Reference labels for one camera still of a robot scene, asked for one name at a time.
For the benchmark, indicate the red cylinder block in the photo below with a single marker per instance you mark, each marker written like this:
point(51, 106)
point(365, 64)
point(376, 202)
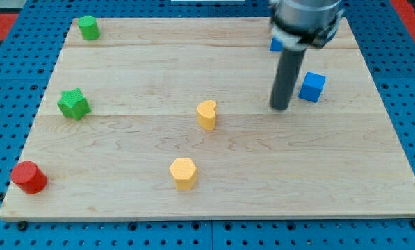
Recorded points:
point(28, 177)

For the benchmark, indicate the wooden board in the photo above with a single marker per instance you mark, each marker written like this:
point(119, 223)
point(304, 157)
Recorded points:
point(339, 158)

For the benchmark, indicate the yellow hexagon block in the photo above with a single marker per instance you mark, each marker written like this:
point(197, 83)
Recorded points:
point(184, 173)

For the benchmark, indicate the blue block behind arm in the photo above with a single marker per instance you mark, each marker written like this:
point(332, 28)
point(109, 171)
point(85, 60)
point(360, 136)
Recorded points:
point(276, 45)

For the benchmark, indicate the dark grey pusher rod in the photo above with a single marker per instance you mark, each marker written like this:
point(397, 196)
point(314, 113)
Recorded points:
point(286, 77)

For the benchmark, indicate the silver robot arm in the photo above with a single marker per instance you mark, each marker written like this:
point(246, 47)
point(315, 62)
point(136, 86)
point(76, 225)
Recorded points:
point(299, 24)

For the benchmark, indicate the green cylinder block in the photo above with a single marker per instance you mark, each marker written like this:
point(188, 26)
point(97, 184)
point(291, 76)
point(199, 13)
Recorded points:
point(88, 27)

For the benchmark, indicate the green star block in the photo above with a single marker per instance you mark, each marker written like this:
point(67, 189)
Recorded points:
point(73, 104)

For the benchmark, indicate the yellow heart block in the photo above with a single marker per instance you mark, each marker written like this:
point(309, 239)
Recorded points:
point(206, 114)

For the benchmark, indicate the blue cube block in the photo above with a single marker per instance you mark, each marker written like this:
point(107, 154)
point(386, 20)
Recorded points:
point(312, 87)

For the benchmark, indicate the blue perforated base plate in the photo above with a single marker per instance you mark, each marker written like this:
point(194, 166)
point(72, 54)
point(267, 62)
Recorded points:
point(28, 55)

